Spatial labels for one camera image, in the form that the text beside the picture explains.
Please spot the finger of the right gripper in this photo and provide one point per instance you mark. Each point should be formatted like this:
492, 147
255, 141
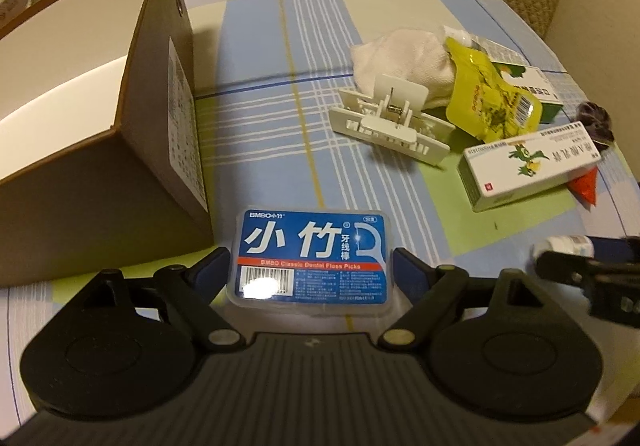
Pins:
585, 272

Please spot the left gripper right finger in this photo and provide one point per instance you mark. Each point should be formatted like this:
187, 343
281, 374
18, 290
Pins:
434, 294

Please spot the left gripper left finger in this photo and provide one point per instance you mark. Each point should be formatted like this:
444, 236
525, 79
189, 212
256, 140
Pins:
187, 292

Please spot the white cream tube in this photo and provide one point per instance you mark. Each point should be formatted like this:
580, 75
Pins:
571, 245

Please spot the red candy packet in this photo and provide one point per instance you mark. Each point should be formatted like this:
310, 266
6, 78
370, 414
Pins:
584, 188

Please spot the blue dental floss box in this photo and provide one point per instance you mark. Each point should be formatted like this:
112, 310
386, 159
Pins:
323, 262

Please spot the white ointment box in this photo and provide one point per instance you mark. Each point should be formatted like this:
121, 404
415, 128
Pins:
495, 174

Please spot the yellow snack pouch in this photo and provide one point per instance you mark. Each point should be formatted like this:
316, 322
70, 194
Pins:
482, 104

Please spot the green white spray box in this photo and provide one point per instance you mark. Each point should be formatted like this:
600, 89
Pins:
533, 80

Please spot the dark round object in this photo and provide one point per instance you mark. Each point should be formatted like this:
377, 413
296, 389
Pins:
597, 122

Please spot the brown cardboard storage box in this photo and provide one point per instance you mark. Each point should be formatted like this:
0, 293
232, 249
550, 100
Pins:
99, 150

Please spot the white plastic clip rack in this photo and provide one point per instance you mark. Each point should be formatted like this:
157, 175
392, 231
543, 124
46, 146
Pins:
393, 118

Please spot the white cloth towel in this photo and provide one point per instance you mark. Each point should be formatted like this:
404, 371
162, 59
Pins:
414, 55

